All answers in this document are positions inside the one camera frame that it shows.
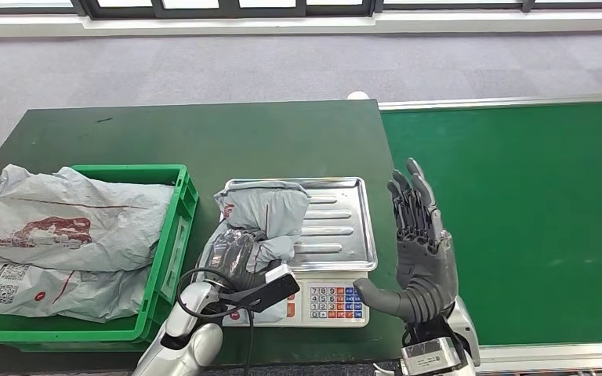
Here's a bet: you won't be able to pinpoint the grey parcel red picture dot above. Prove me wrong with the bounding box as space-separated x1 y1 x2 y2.
195 180 313 327

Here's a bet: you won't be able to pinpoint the grey parcel QR codes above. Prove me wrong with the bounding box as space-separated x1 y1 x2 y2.
0 218 151 324

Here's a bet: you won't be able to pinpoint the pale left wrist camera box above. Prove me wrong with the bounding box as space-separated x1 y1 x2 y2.
264 264 297 284

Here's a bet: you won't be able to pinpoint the silver conveyor side rail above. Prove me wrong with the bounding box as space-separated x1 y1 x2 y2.
477 342 602 374
379 93 602 111

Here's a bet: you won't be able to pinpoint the green plastic crate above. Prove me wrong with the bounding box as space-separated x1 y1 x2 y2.
0 164 200 354

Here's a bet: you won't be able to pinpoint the white label on crate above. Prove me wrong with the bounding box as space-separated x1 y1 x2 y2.
159 218 189 305

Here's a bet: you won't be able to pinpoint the green conveyor belt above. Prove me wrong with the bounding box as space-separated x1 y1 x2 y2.
380 101 602 348

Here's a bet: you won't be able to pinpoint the black left camera bracket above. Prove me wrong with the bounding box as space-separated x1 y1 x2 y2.
220 273 301 313

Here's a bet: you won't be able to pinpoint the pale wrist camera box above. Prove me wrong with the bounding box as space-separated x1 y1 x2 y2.
399 338 463 376
264 264 297 284

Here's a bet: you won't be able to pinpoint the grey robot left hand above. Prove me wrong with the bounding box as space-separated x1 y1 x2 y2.
208 230 272 293

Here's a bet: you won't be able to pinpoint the white window sill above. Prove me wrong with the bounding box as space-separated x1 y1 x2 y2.
0 10 602 35

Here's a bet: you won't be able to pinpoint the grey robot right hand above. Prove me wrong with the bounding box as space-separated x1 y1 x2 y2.
353 157 459 325

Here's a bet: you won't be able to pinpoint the white electronic scale steel tray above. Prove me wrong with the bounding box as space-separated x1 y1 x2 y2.
216 177 379 329

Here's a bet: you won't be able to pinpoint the dark window frame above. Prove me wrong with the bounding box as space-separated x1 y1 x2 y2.
72 0 602 16

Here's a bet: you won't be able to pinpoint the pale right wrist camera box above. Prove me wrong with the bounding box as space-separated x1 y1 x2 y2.
399 338 463 376

